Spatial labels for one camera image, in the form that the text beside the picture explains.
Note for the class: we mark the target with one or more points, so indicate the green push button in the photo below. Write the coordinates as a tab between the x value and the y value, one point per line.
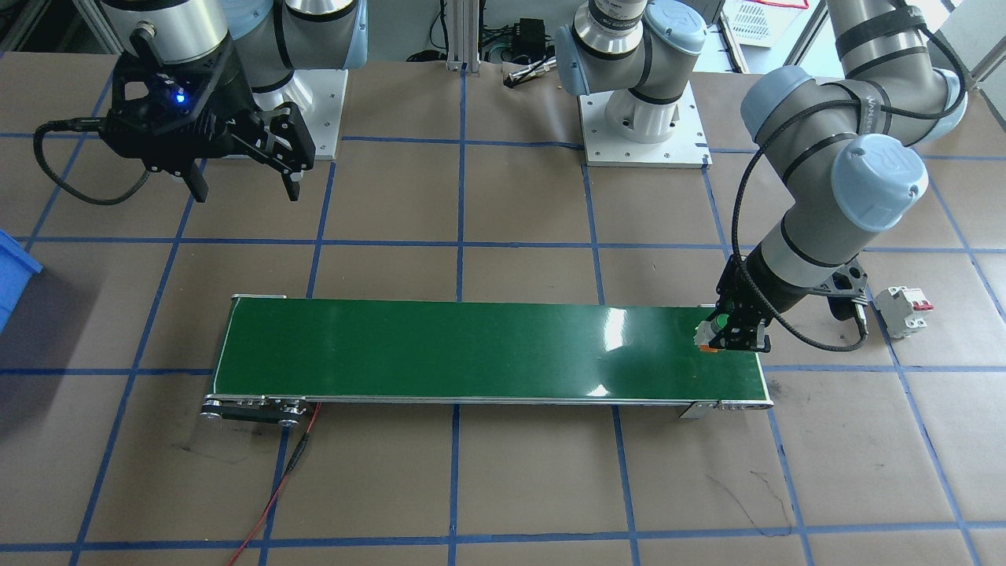
710	334

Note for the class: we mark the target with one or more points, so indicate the white red circuit breaker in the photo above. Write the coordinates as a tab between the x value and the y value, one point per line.
902	312

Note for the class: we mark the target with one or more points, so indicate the blue plastic bin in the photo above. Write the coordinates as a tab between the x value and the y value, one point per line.
14	271

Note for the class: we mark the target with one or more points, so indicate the green conveyor belt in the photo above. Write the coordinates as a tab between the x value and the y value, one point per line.
471	354

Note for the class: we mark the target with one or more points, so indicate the silver metal connector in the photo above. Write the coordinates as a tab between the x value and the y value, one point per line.
530	72

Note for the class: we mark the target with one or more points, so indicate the black power adapter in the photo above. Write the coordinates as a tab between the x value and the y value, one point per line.
533	35

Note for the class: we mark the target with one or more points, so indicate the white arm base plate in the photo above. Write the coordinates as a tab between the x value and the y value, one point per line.
326	118
637	149

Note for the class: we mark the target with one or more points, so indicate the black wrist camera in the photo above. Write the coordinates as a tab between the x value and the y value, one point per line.
853	303

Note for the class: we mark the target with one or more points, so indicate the metal bar frame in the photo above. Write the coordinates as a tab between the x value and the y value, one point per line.
462	35

